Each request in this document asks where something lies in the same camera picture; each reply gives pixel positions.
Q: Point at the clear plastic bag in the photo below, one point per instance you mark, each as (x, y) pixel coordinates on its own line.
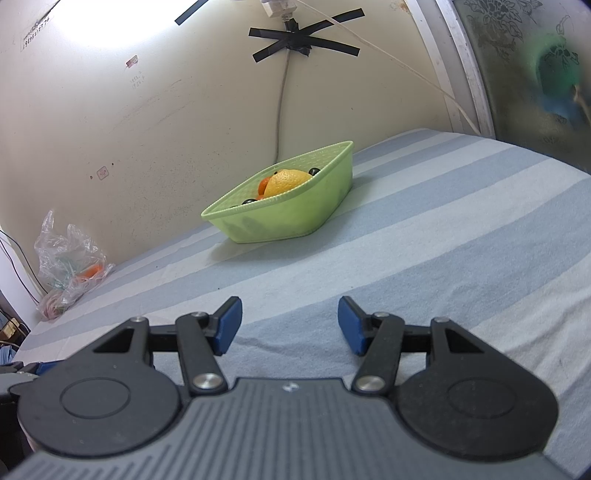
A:
(69, 258)

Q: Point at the orange item in bag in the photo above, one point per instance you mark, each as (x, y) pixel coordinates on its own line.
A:
(90, 272)

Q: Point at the blue object behind glass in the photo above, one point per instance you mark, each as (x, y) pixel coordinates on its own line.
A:
(554, 108)

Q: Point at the frosted patterned glass door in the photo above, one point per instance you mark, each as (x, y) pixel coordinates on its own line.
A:
(508, 92)

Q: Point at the black tape strip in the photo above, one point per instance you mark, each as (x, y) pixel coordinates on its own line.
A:
(191, 11)

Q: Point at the small square wall sticker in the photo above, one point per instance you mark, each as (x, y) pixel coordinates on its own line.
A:
(101, 173)

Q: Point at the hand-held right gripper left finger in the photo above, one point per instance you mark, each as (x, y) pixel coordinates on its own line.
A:
(228, 325)

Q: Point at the black tape cross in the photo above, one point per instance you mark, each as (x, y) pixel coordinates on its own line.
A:
(295, 39)

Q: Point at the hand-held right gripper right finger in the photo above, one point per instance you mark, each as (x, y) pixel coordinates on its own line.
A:
(351, 325)

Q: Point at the green object behind glass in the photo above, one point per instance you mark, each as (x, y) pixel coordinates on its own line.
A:
(554, 64)

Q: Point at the light green plastic basket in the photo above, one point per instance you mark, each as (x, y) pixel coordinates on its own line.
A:
(286, 217)

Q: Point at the small wall tape piece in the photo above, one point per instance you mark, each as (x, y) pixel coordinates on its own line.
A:
(132, 60)

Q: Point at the large yellow orange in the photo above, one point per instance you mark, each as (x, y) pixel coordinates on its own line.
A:
(286, 181)

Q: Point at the white door frame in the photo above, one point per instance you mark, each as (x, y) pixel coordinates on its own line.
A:
(461, 46)

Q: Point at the blue striped bedsheet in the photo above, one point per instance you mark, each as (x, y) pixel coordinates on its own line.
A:
(415, 230)

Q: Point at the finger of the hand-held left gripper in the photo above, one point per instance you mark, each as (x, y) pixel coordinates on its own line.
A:
(46, 368)

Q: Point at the brown box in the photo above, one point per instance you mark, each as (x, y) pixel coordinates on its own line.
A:
(9, 330)

